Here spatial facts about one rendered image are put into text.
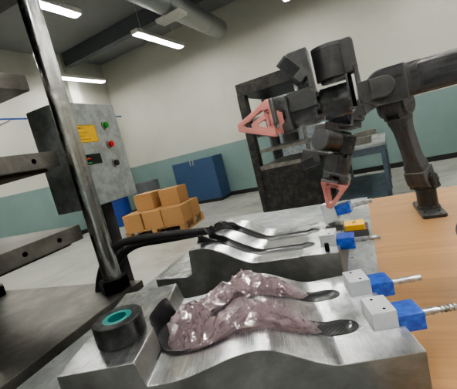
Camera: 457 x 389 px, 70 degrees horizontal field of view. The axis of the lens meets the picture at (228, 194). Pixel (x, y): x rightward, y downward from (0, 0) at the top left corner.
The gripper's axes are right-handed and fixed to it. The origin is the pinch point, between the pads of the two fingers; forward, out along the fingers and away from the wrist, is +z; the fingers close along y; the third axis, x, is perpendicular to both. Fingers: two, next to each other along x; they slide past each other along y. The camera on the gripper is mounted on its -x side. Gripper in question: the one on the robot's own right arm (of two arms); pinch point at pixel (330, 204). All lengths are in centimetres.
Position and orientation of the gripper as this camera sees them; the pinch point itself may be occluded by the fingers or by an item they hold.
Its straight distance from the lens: 97.2
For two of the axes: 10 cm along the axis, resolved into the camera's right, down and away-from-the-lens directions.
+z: -1.4, 9.7, 2.0
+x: 8.9, 2.2, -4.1
